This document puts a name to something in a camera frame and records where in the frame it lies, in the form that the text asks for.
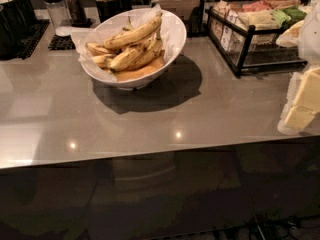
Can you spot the small black rubber mat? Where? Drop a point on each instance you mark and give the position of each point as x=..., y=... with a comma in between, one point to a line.
x=61, y=43

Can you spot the green tea packets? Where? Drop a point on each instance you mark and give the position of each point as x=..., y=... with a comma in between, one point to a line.
x=288, y=16

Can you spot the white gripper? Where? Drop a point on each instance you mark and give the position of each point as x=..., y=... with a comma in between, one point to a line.
x=310, y=45

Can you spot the glass salt shaker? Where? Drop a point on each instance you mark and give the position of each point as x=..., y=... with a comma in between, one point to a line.
x=58, y=14

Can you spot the white ceramic bowl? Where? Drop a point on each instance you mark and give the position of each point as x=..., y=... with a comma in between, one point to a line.
x=173, y=34

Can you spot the right yellow spotted banana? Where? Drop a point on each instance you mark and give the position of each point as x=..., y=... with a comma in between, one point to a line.
x=151, y=52

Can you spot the black wire condiment rack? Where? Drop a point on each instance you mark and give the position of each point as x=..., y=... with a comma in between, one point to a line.
x=252, y=42

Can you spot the white paper bowl liner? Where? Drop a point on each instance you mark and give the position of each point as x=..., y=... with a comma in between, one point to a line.
x=80, y=37

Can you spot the pink sugar packets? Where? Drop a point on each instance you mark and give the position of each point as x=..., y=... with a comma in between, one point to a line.
x=255, y=6

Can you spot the black round container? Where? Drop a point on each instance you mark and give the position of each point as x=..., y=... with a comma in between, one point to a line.
x=17, y=19

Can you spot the small lower-left banana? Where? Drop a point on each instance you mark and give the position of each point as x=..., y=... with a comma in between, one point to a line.
x=103, y=61

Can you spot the dark pepper grinder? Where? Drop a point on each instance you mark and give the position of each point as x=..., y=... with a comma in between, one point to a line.
x=77, y=13

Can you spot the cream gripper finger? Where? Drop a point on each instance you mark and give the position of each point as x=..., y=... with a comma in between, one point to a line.
x=298, y=117

